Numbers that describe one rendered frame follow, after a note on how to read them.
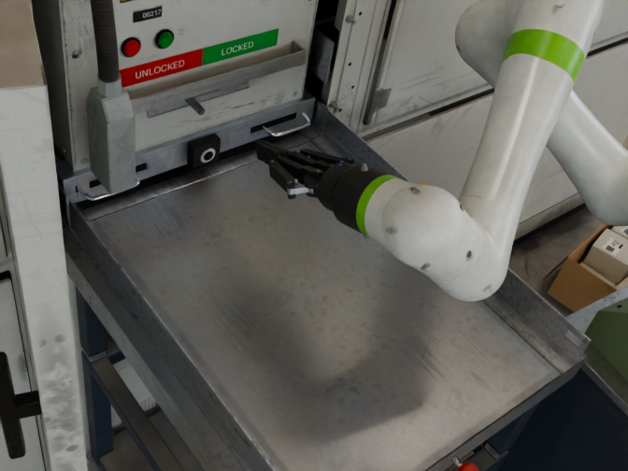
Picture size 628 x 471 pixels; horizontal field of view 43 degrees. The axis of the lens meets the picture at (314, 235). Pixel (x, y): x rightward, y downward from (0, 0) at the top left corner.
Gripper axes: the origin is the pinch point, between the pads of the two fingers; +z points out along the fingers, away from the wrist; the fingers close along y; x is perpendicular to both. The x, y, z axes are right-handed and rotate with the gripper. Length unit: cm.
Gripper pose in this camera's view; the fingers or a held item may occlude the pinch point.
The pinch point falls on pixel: (272, 154)
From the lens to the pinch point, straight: 129.4
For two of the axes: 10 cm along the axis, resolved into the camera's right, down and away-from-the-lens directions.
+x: -0.6, -8.7, -4.8
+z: -6.2, -3.5, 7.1
